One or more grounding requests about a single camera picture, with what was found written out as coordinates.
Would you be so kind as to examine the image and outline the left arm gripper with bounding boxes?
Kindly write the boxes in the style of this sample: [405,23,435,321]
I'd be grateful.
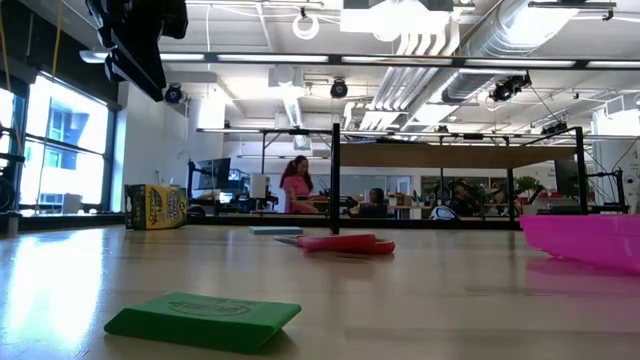
[84,0,190,104]

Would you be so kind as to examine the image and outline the yellow green crayon box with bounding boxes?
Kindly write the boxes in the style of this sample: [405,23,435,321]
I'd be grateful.
[124,183,188,232]

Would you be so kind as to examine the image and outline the blue sticky note pad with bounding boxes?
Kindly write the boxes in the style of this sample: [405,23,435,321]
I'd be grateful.
[248,225,305,236]

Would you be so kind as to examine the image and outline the green eraser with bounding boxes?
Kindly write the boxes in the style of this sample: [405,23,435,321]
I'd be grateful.
[103,291,303,356]

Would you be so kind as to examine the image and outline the red handled scissors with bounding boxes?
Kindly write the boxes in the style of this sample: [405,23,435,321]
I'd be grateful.
[273,232,396,256]

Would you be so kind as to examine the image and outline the clear pencil box pink lid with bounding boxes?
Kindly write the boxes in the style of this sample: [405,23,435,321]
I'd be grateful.
[519,214,640,274]

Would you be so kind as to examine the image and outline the black computer monitor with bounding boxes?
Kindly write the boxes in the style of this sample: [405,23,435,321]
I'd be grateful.
[193,157,233,192]

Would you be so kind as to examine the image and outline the long ceiling light strip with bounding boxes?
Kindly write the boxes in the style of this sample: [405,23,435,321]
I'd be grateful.
[78,48,640,71]

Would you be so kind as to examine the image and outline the white hanging hoop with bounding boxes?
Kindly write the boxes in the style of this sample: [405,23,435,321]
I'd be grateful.
[291,13,321,42]

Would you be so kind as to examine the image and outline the standing person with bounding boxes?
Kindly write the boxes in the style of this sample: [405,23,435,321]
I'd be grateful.
[279,154,321,215]

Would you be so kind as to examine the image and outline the seated person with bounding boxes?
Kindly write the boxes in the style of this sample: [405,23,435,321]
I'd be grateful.
[357,187,389,219]
[448,178,484,219]

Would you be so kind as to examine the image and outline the wooden shelf with black legs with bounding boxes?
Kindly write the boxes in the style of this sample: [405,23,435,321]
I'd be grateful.
[329,122,589,235]

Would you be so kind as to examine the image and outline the white round object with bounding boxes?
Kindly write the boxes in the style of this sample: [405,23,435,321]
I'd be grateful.
[429,205,459,222]

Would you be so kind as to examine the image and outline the green potted plant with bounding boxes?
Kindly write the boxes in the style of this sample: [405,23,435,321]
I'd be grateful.
[514,175,545,201]

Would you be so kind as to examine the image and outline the black stand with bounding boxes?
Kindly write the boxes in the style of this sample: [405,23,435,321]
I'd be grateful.
[587,167,629,214]

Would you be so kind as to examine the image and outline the black machine with cable loop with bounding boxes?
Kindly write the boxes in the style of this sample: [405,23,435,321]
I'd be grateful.
[0,149,27,214]

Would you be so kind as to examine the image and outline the black aluminium table frame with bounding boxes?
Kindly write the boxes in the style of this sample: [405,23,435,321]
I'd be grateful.
[0,211,522,234]

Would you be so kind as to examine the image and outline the silver ventilation duct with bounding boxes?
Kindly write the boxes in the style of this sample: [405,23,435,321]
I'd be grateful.
[439,0,584,105]

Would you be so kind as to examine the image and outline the black ceiling camera cluster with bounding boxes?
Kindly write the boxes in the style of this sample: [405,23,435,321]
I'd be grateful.
[488,73,533,104]

